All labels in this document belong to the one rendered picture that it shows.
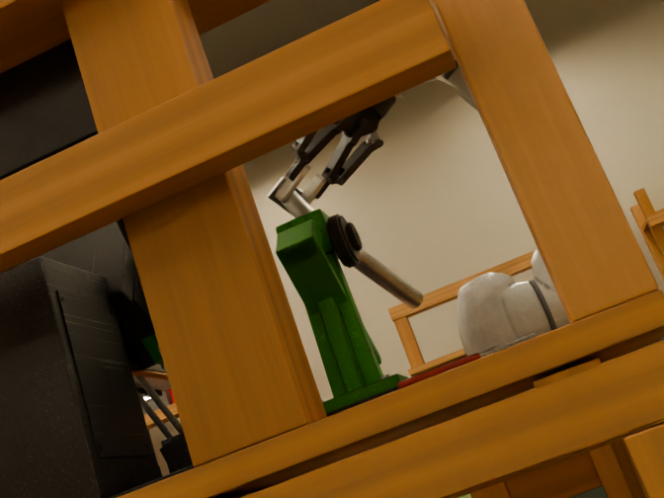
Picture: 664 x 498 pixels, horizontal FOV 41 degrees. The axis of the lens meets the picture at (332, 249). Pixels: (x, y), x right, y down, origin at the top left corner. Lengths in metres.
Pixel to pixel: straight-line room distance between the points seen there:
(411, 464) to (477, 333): 0.97
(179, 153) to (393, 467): 0.42
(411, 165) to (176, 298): 6.30
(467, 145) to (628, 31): 1.55
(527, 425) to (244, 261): 0.36
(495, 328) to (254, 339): 0.96
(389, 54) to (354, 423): 0.39
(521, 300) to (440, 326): 5.08
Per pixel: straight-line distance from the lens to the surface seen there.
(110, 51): 1.16
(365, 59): 0.97
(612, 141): 7.20
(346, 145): 1.37
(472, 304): 1.88
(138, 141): 1.04
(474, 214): 7.08
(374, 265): 1.32
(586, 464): 1.78
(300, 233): 1.13
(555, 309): 1.88
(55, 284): 1.27
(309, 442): 0.95
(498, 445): 0.91
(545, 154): 0.95
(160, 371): 1.56
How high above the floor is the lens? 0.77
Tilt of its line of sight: 17 degrees up
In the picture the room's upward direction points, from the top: 20 degrees counter-clockwise
